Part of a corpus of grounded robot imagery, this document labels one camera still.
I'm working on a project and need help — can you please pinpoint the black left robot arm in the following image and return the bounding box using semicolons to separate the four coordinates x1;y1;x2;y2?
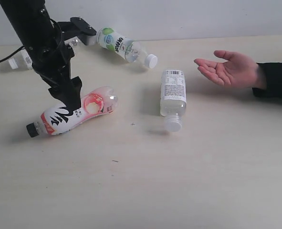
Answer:
0;0;82;111

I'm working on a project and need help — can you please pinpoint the clear bottle white barcode label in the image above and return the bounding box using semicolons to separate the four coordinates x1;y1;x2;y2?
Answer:
8;37;82;71

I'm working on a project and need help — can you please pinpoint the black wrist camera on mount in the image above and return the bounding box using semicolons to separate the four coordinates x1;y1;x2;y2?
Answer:
58;17;97;46

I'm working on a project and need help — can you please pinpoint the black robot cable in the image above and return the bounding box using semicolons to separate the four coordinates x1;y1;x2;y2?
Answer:
0;45;24;67

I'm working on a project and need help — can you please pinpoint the pink peach label bottle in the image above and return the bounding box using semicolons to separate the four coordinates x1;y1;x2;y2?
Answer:
26;86;118;137

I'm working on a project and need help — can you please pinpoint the open human hand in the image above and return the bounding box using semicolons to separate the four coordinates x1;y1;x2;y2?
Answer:
194;50;267;90

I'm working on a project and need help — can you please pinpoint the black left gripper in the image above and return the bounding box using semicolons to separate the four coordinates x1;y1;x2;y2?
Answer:
31;40;83;111

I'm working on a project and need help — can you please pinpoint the green apple label bottle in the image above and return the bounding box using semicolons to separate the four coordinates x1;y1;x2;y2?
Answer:
97;27;158;69

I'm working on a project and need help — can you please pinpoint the clear bottle white nutrition label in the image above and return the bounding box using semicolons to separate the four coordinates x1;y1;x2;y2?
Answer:
160;69;187;132

